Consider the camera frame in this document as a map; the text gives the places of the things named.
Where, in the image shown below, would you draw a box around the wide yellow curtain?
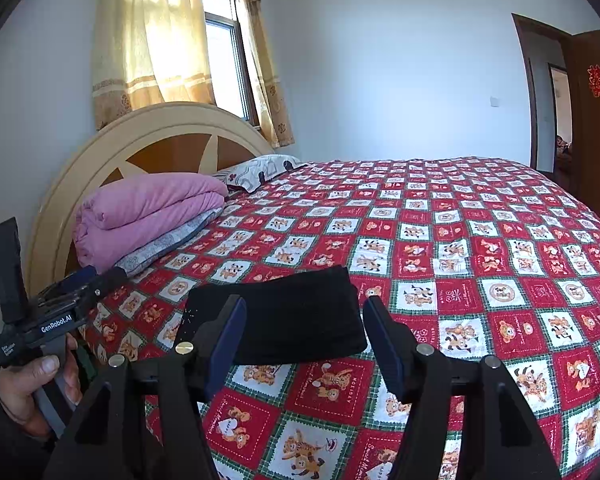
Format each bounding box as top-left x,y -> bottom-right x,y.
91,0 -> 217,132

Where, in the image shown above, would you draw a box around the person's left hand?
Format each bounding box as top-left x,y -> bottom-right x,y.
0,334 -> 82,437

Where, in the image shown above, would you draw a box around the dark wooden door frame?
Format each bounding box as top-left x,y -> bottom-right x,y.
511,12 -> 577,177

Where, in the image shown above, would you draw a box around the window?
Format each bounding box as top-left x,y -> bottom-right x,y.
200,0 -> 261,127

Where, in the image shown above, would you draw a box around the grey patterned folded quilt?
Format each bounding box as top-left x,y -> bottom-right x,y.
114,205 -> 227,278

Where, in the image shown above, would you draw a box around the pink folded quilt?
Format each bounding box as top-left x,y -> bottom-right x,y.
72,172 -> 230,276

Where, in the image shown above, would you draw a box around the white patterned pillow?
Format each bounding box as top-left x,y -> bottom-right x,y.
211,155 -> 305,194

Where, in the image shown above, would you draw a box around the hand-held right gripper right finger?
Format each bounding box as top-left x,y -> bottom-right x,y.
361,294 -> 564,480

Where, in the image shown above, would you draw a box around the brown wooden door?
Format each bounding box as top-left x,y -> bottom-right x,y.
561,29 -> 600,218

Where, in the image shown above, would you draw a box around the red checked printed blanket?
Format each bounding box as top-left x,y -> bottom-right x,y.
77,157 -> 600,480

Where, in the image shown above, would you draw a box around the cream and brown wooden headboard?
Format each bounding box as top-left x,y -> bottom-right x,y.
25,101 -> 277,302

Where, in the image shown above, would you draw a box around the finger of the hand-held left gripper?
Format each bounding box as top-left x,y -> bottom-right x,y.
92,266 -> 129,307
55,266 -> 99,293

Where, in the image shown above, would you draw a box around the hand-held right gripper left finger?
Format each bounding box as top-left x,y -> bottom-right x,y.
44,294 -> 249,480

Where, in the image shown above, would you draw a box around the black pants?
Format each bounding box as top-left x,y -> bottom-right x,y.
172,266 -> 369,367

